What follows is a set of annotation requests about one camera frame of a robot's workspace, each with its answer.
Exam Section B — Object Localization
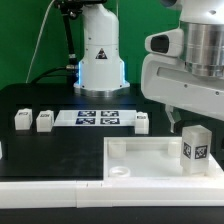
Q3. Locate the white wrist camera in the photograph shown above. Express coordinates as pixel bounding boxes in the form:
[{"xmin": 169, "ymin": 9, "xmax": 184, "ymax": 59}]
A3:
[{"xmin": 145, "ymin": 28, "xmax": 184, "ymax": 57}]

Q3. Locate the white L-shaped fence wall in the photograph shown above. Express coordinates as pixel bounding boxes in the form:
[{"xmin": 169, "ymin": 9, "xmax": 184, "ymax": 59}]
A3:
[{"xmin": 0, "ymin": 159, "xmax": 224, "ymax": 210}]

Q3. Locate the white cable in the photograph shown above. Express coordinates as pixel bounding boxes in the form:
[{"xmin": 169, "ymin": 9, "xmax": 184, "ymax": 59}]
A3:
[{"xmin": 25, "ymin": 0, "xmax": 57, "ymax": 84}]

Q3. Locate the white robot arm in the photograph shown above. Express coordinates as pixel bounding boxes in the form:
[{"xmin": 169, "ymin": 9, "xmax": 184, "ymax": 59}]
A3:
[{"xmin": 54, "ymin": 0, "xmax": 224, "ymax": 121}]

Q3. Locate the black cable bundle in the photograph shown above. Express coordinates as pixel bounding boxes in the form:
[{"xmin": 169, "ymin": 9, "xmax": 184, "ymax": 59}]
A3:
[{"xmin": 30, "ymin": 66, "xmax": 79, "ymax": 84}]

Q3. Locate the white part at left edge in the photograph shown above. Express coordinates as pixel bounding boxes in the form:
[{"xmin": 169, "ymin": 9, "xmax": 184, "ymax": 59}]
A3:
[{"xmin": 0, "ymin": 141, "xmax": 3, "ymax": 160}]

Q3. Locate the white marker plate with tags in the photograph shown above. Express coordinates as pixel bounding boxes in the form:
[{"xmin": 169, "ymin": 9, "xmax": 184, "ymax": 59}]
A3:
[{"xmin": 54, "ymin": 110, "xmax": 136, "ymax": 127}]

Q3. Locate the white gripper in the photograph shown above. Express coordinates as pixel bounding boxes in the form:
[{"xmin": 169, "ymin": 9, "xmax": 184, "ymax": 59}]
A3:
[{"xmin": 141, "ymin": 54, "xmax": 224, "ymax": 133}]

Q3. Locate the white square tabletop part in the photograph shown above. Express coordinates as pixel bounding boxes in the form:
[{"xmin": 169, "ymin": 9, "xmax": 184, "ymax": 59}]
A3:
[{"xmin": 102, "ymin": 136, "xmax": 224, "ymax": 182}]

